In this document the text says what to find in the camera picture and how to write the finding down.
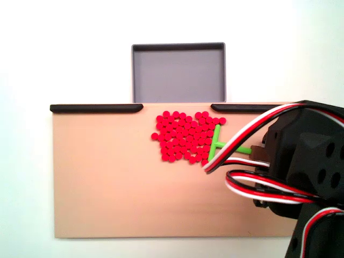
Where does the red white black servo cable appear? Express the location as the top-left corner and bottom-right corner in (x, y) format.
(225, 157), (331, 206)
(297, 206), (344, 258)
(203, 103), (307, 175)

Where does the beige rectangular board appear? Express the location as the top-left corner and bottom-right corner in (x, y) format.
(51, 101), (304, 239)

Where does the grey shallow tray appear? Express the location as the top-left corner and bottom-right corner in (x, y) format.
(131, 41), (227, 103)

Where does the green T pusher brown block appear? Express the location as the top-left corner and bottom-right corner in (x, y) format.
(207, 124), (267, 162)

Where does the black rail strip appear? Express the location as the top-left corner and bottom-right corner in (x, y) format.
(210, 103), (285, 113)
(49, 103), (144, 114)

